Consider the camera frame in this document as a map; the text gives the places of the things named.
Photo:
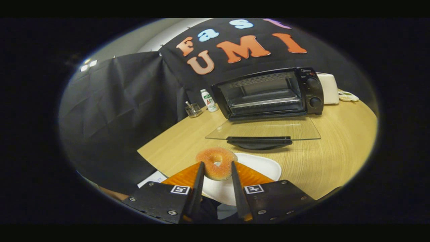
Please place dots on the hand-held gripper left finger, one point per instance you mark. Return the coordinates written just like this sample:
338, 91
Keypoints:
196, 198

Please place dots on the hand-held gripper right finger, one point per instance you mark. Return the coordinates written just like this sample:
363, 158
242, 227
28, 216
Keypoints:
239, 198

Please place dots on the sugared donut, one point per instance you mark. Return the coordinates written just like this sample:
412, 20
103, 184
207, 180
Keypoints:
205, 158

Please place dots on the black toaster oven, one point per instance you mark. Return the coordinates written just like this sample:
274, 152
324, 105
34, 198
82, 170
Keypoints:
310, 92

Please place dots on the white bread toaster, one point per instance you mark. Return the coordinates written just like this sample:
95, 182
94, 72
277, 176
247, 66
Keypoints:
329, 89

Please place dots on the white plate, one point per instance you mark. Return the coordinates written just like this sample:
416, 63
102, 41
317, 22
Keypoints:
262, 166

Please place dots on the white paper sheet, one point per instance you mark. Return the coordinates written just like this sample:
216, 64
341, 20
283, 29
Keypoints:
153, 178

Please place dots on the small metal mesh holder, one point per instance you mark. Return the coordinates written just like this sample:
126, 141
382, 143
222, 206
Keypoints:
194, 110

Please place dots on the small white bottle green label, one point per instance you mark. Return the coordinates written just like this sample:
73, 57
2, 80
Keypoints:
209, 101

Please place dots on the black backdrop cloth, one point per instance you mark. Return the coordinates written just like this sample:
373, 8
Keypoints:
117, 111

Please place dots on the small white dish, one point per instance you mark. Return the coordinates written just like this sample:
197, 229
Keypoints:
347, 97

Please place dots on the small ceiling light panel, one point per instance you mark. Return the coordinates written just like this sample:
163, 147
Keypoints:
89, 65

